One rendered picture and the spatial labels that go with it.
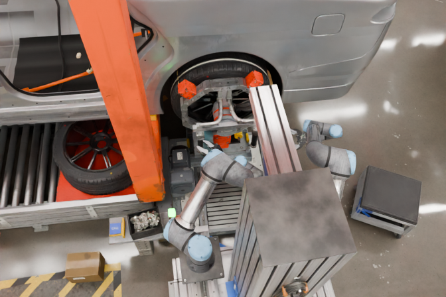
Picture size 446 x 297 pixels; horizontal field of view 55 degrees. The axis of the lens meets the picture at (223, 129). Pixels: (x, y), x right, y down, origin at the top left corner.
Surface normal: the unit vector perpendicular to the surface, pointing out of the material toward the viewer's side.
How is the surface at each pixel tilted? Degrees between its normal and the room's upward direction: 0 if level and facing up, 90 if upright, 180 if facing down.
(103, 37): 90
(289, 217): 0
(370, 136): 0
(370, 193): 0
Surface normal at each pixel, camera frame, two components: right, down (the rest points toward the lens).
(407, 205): 0.03, -0.54
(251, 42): 0.12, 0.84
